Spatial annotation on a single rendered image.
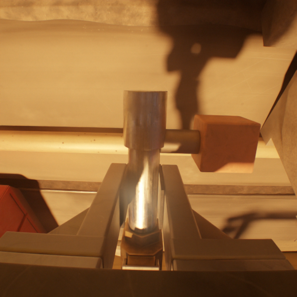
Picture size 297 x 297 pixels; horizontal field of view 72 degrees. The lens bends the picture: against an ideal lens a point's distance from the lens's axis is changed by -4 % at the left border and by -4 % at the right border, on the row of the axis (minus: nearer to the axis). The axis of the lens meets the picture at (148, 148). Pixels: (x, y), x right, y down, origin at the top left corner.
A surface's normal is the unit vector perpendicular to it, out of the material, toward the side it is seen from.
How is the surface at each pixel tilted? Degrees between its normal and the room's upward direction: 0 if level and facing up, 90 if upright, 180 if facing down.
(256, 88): 0
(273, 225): 0
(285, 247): 1
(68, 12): 19
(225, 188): 12
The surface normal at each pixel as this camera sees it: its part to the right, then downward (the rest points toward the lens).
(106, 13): 0.08, 0.81
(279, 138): -1.00, -0.03
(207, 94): -0.02, 0.67
